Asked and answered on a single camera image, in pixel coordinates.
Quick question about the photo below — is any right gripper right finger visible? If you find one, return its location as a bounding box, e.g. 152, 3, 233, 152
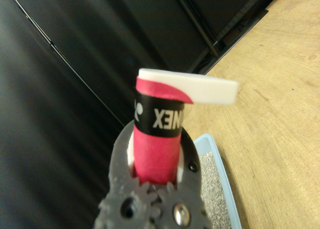
159, 128, 209, 229

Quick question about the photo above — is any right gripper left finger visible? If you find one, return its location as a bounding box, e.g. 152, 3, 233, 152
94, 122, 162, 229

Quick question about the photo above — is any white scoop with red handle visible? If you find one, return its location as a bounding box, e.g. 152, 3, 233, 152
132, 68, 240, 186

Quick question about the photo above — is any blue litter tray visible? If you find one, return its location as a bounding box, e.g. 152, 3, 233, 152
193, 133, 242, 229

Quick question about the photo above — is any black curtain stand pole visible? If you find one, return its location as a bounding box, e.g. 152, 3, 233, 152
171, 0, 220, 59

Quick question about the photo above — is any flat black stand foot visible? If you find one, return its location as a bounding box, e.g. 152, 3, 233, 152
188, 9, 270, 74

